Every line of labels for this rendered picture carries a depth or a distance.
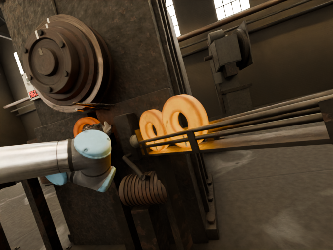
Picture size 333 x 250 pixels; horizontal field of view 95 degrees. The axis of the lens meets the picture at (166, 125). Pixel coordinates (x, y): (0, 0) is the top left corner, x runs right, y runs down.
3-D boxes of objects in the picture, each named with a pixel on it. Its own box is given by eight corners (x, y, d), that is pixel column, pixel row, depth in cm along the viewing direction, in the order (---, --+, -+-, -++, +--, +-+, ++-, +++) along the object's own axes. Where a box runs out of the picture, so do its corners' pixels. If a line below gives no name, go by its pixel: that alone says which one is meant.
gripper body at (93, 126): (101, 121, 72) (85, 134, 61) (110, 136, 75) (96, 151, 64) (88, 124, 74) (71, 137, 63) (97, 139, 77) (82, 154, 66)
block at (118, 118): (135, 156, 87) (123, 115, 84) (147, 153, 84) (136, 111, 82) (125, 163, 76) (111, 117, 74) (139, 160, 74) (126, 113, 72)
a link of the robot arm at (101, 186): (105, 183, 46) (66, 169, 46) (105, 199, 53) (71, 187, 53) (119, 158, 53) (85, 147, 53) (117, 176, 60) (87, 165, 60)
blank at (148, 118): (141, 114, 63) (134, 116, 61) (163, 103, 51) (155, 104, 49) (153, 150, 63) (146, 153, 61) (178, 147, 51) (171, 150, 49)
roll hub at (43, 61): (44, 100, 79) (25, 45, 76) (87, 84, 71) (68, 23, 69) (32, 100, 73) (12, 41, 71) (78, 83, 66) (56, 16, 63)
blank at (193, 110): (162, 103, 51) (155, 105, 49) (197, 85, 39) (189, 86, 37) (178, 147, 51) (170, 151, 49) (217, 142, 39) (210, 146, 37)
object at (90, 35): (55, 119, 92) (28, 40, 88) (122, 98, 79) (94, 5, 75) (44, 121, 86) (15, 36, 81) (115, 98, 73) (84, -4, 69)
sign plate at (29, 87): (33, 100, 105) (24, 75, 104) (61, 90, 98) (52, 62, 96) (29, 100, 103) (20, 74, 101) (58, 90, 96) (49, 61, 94)
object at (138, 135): (157, 150, 65) (148, 126, 65) (157, 150, 64) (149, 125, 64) (142, 156, 60) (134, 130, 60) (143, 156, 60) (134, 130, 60)
